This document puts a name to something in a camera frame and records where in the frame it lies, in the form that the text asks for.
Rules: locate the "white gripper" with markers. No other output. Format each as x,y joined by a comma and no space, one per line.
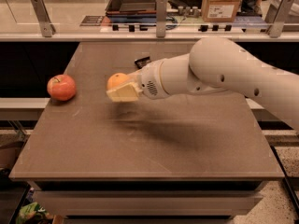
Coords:
149,79

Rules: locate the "orange fruit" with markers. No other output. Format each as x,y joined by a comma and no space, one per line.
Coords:
117,80

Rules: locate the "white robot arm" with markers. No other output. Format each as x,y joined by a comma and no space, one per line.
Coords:
213,65

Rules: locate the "red apple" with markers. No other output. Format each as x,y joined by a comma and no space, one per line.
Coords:
62,87

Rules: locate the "black snack bar wrapper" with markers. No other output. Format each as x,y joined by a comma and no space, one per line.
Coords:
140,63

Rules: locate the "open dark tray case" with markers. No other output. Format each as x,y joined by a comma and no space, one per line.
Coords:
131,7

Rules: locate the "cardboard box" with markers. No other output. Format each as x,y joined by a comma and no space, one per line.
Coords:
219,10

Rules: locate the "green snack bag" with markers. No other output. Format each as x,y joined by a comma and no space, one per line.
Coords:
33,213

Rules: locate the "middle metal glass bracket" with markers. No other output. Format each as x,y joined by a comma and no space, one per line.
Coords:
161,13

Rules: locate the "metal glass bracket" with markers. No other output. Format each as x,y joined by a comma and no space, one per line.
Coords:
46,26
277,24
161,13

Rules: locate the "left metal glass bracket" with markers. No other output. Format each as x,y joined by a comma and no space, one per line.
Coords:
46,26

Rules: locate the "right metal glass bracket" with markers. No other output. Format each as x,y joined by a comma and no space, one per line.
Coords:
277,24

